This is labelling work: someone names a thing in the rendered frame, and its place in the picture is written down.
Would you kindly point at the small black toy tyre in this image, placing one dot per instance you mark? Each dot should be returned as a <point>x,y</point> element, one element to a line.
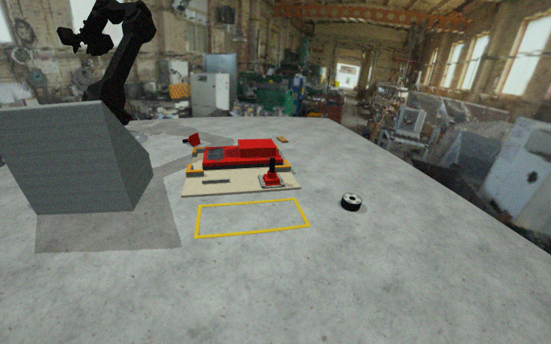
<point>351,202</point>

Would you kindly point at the yellow rectangular outline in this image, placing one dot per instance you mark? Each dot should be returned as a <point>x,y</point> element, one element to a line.
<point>307,224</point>

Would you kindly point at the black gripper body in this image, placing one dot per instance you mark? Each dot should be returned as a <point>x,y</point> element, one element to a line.
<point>68,38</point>

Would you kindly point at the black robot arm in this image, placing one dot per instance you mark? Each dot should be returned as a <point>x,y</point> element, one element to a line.
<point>138,28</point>

